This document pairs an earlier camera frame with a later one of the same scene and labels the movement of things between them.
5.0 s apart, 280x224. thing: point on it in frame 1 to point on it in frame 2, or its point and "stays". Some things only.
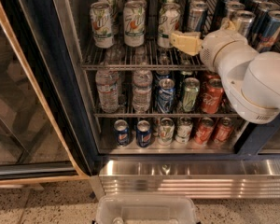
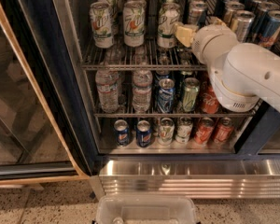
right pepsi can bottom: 144,133 stays
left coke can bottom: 203,130 stays
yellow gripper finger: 229,24 to 218,21
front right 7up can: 169,21 stays
